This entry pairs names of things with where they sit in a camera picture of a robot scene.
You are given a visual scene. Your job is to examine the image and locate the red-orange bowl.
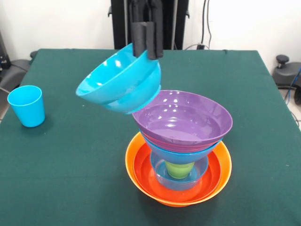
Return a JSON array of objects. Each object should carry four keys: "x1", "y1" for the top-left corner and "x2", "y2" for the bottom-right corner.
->
[{"x1": 133, "y1": 141, "x2": 222, "y2": 203}]

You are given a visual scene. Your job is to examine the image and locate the green cup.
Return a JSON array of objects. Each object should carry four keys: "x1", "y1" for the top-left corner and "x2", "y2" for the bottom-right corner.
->
[{"x1": 165, "y1": 160, "x2": 195, "y2": 179}]

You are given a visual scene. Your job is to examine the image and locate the dark green tablecloth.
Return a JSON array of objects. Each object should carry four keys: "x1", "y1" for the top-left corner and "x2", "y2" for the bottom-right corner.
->
[{"x1": 0, "y1": 49, "x2": 301, "y2": 226}]

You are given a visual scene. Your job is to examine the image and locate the small light blue bowl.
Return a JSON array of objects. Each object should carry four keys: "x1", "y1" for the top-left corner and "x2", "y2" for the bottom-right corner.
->
[{"x1": 76, "y1": 43, "x2": 162, "y2": 115}]

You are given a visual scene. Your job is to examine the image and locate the black hanging cable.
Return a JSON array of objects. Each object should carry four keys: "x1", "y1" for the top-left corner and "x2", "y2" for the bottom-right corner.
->
[{"x1": 203, "y1": 0, "x2": 212, "y2": 49}]

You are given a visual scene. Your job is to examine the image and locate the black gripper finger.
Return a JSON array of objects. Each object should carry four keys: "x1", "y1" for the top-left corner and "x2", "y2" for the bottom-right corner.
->
[
  {"x1": 145, "y1": 0, "x2": 164, "y2": 60},
  {"x1": 128, "y1": 0, "x2": 148, "y2": 57}
]

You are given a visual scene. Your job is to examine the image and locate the large orange bowl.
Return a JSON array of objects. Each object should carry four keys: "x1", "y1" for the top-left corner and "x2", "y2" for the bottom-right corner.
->
[{"x1": 125, "y1": 132, "x2": 232, "y2": 208}]

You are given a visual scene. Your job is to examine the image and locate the purple bowl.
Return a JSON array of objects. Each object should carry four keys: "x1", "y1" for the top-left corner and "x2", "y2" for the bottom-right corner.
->
[{"x1": 131, "y1": 90, "x2": 233, "y2": 153}]

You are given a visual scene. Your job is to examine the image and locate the black office chair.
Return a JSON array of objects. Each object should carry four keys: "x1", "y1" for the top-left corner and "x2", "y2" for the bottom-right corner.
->
[
  {"x1": 0, "y1": 32, "x2": 38, "y2": 92},
  {"x1": 274, "y1": 55, "x2": 301, "y2": 90}
]

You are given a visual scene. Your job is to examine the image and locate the large blue bowl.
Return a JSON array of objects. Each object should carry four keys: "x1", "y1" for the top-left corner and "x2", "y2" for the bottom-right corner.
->
[{"x1": 141, "y1": 136, "x2": 222, "y2": 165}]

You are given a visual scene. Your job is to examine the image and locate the blue cup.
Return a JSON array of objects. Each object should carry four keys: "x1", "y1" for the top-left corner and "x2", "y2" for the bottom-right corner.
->
[{"x1": 7, "y1": 85, "x2": 46, "y2": 128}]

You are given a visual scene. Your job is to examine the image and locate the medium blue bowl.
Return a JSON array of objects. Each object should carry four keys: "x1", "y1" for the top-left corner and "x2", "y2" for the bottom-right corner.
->
[{"x1": 150, "y1": 151, "x2": 209, "y2": 192}]

